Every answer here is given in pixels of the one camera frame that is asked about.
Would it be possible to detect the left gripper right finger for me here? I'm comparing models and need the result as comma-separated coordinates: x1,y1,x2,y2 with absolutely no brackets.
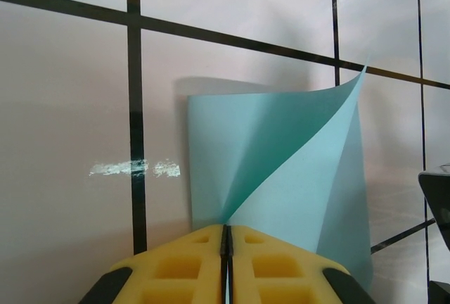
226,224,377,304

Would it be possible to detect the light blue paper sheet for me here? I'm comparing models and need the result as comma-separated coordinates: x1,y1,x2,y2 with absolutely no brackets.
187,56,375,304

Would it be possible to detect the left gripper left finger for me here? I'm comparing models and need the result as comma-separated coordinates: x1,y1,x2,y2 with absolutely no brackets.
80,224,226,304

